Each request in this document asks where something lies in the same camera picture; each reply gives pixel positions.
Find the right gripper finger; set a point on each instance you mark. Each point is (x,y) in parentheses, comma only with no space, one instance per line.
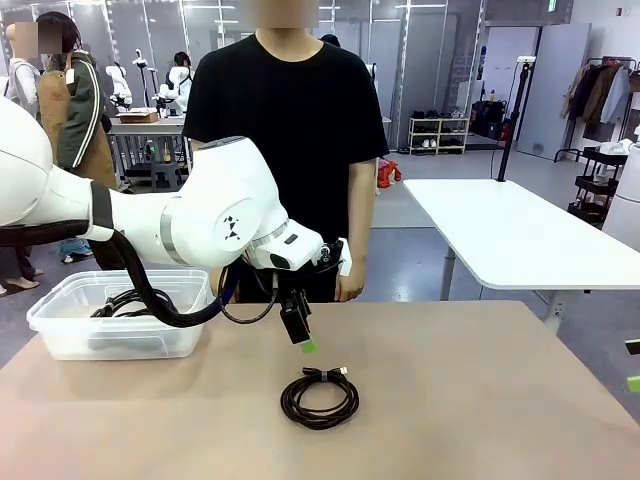
(634,384)
(633,346)

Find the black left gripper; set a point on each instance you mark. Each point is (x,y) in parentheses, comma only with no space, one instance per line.
(292,290)

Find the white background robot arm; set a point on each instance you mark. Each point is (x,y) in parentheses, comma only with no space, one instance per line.
(172,82)
(120,85)
(373,75)

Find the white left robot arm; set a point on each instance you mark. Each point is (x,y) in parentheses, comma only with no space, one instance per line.
(215,200)

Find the person's left forearm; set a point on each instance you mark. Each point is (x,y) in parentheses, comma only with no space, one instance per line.
(361,235)

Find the person's left hand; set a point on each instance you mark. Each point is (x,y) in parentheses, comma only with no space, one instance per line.
(354,289)

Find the person's right hand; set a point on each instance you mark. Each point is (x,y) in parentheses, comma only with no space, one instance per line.
(216,286)

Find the white cylindrical machine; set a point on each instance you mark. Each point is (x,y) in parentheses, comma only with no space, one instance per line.
(627,200)

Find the black utility cart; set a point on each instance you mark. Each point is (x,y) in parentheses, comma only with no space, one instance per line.
(595,187)

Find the red bag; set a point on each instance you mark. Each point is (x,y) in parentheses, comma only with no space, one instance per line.
(386,175)

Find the large white table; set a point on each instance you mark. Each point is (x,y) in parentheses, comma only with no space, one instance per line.
(500,225)

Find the person in black t-shirt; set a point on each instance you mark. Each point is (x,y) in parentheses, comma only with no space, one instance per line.
(300,125)

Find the grey plastic stool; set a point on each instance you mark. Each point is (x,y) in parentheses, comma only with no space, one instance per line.
(165,172)

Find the clear plastic storage container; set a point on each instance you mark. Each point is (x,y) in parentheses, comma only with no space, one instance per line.
(75,330)

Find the wooden shoe rack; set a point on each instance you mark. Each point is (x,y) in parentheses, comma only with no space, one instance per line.
(439,135)

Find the grey background workbench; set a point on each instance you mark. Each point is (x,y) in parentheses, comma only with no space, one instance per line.
(135,142)

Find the coat rack with clothes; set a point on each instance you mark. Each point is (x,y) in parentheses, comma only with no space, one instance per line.
(600,95)

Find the brown cardboard box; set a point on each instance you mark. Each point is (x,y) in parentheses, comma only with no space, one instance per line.
(139,118)

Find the black bags pile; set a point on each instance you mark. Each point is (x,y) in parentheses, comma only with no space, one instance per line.
(487,117)

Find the white robot head on stand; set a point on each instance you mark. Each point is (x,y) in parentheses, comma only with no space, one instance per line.
(140,62)

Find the person in green jacket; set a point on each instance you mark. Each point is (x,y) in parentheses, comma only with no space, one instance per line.
(75,110)

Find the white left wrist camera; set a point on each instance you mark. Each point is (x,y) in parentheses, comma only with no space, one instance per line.
(345,260)

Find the black camera pole stand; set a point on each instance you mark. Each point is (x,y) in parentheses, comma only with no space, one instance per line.
(511,135)

